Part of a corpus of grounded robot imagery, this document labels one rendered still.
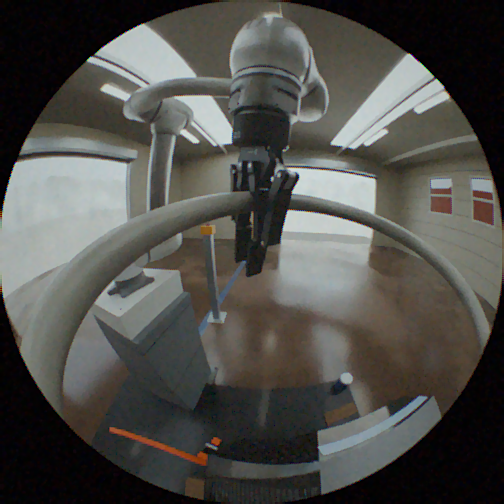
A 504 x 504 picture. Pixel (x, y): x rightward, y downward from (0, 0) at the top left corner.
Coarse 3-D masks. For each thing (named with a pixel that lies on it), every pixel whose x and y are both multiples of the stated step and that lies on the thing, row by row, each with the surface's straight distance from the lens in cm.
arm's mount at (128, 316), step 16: (144, 272) 91; (160, 272) 83; (176, 272) 78; (144, 288) 71; (160, 288) 70; (176, 288) 79; (96, 304) 77; (112, 304) 69; (128, 304) 63; (144, 304) 65; (160, 304) 71; (112, 320) 68; (128, 320) 61; (144, 320) 66; (128, 336) 64
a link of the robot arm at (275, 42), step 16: (272, 16) 31; (240, 32) 28; (256, 32) 25; (272, 32) 24; (288, 32) 26; (240, 48) 24; (256, 48) 22; (272, 48) 22; (288, 48) 23; (304, 48) 25; (240, 64) 22; (256, 64) 21; (272, 64) 21; (288, 64) 22; (304, 64) 24; (304, 80) 26
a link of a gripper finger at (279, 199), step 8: (280, 176) 15; (288, 176) 16; (296, 176) 16; (272, 184) 16; (280, 184) 16; (296, 184) 17; (272, 192) 16; (280, 192) 16; (288, 192) 17; (272, 200) 16; (280, 200) 17; (288, 200) 17; (272, 208) 16; (280, 208) 17; (288, 208) 18; (272, 216) 17; (280, 216) 18; (264, 224) 18; (272, 224) 17; (280, 224) 18; (264, 232) 18; (272, 232) 18; (280, 232) 19; (264, 240) 18
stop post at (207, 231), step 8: (200, 232) 140; (208, 232) 137; (208, 240) 140; (208, 248) 142; (208, 256) 145; (208, 264) 147; (208, 272) 151; (208, 280) 155; (216, 280) 160; (208, 288) 160; (216, 288) 161; (216, 296) 163; (216, 304) 169; (216, 312) 176; (224, 312) 191; (208, 320) 182; (216, 320) 181
